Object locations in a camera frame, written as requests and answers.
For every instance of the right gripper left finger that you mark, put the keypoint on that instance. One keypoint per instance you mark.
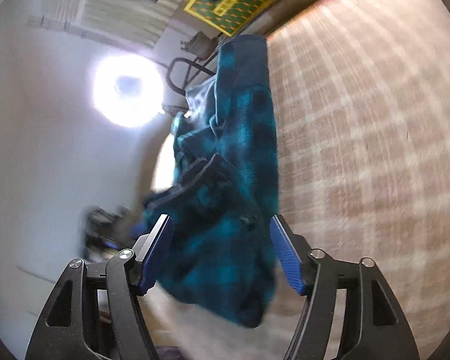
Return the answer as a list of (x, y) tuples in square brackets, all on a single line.
[(151, 251)]

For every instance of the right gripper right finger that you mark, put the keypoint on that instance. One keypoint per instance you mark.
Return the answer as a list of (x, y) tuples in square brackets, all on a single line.
[(293, 252)]

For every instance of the teal plaid fleece garment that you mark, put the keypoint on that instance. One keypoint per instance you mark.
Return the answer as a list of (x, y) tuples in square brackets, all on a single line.
[(225, 190)]

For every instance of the bright lamp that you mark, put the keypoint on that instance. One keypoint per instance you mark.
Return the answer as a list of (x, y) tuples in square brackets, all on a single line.
[(127, 89)]

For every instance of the plaid beige bed sheet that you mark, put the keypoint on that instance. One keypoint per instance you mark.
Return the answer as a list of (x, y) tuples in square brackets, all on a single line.
[(361, 92)]

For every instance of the black metal rack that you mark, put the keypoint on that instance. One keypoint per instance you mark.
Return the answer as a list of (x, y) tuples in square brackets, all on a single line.
[(188, 61)]

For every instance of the yellow green patterned box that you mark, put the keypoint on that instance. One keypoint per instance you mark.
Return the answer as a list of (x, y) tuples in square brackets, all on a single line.
[(230, 0)]

